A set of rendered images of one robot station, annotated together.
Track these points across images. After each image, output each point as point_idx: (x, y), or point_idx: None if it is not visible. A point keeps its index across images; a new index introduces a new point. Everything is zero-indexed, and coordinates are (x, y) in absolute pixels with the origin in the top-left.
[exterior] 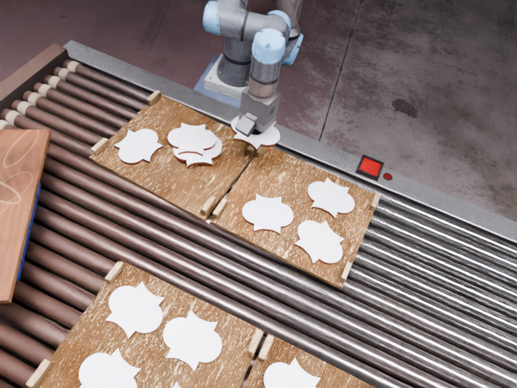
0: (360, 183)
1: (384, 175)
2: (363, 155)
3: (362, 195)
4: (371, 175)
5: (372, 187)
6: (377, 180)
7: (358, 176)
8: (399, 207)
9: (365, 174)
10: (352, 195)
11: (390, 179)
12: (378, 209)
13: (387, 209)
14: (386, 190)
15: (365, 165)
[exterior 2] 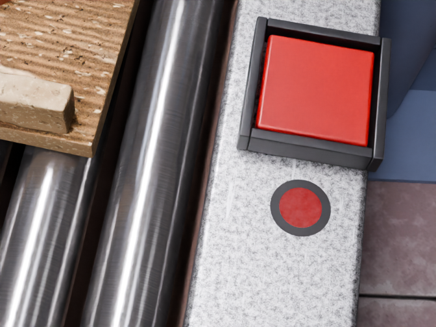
0: (176, 56)
1: (303, 186)
2: (377, 41)
3: (62, 52)
4: (244, 98)
5: (174, 124)
6: (237, 144)
7: (231, 50)
8: (87, 303)
9: (248, 69)
10: (45, 3)
11: (282, 225)
12: (26, 169)
13: (33, 215)
14: (200, 219)
15: (309, 62)
